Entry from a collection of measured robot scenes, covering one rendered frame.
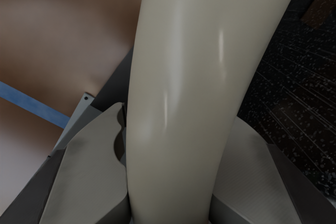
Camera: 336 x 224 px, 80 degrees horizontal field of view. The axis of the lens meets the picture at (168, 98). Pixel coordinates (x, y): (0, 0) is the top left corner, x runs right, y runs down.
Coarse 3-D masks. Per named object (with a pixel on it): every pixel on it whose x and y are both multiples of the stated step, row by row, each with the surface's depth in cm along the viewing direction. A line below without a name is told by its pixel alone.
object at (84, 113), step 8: (88, 96) 110; (80, 104) 112; (88, 104) 112; (80, 112) 115; (88, 112) 107; (96, 112) 111; (72, 120) 117; (80, 120) 99; (88, 120) 102; (64, 128) 120; (72, 128) 92; (80, 128) 95; (64, 136) 86; (72, 136) 88; (56, 144) 125; (64, 144) 83; (120, 160) 94; (32, 176) 67
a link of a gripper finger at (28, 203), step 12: (60, 156) 8; (48, 168) 8; (36, 180) 7; (48, 180) 7; (24, 192) 7; (36, 192) 7; (48, 192) 7; (12, 204) 7; (24, 204) 7; (36, 204) 6; (0, 216) 6; (12, 216) 6; (24, 216) 6; (36, 216) 6
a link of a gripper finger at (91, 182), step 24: (96, 120) 10; (120, 120) 12; (72, 144) 9; (96, 144) 9; (120, 144) 10; (72, 168) 8; (96, 168) 8; (120, 168) 8; (72, 192) 7; (96, 192) 7; (120, 192) 7; (48, 216) 6; (72, 216) 6; (96, 216) 6; (120, 216) 7
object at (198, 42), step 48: (144, 0) 4; (192, 0) 3; (240, 0) 3; (288, 0) 4; (144, 48) 4; (192, 48) 4; (240, 48) 4; (144, 96) 4; (192, 96) 4; (240, 96) 4; (144, 144) 5; (192, 144) 5; (144, 192) 6; (192, 192) 5
